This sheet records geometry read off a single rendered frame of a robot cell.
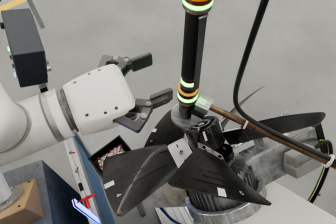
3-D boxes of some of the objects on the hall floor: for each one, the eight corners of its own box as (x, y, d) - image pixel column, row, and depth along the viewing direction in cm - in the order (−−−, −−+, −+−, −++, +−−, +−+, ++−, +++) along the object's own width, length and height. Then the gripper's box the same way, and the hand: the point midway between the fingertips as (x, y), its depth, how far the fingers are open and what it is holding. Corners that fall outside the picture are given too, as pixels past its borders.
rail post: (100, 171, 210) (69, 122, 143) (95, 173, 209) (61, 125, 142) (98, 166, 212) (67, 116, 145) (93, 168, 211) (59, 119, 144)
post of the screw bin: (146, 214, 195) (134, 181, 126) (142, 217, 194) (129, 185, 125) (143, 210, 196) (130, 175, 127) (139, 213, 195) (125, 180, 126)
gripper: (71, 150, 40) (185, 102, 44) (42, 60, 48) (140, 27, 52) (85, 167, 46) (183, 124, 50) (57, 85, 55) (143, 54, 59)
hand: (155, 77), depth 51 cm, fingers open, 8 cm apart
